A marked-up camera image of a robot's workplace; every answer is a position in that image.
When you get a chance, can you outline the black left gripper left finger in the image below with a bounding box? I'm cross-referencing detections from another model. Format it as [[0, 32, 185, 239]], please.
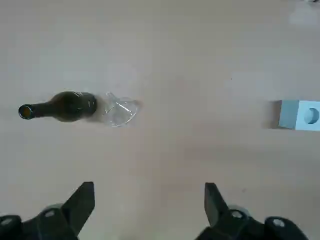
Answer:
[[0, 181, 95, 240]]

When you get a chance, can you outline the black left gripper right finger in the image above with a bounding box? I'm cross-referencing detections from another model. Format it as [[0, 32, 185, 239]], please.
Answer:
[[193, 182, 310, 240]]

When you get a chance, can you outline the grey cube with round hole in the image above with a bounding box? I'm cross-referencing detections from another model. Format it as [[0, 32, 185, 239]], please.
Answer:
[[277, 99, 320, 131]]

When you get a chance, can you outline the dark brown glass bottle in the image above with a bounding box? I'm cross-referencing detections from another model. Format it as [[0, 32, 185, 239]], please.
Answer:
[[18, 91, 98, 123]]

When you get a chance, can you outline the clear drinking glass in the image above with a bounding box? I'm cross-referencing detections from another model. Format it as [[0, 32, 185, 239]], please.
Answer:
[[101, 91, 140, 128]]

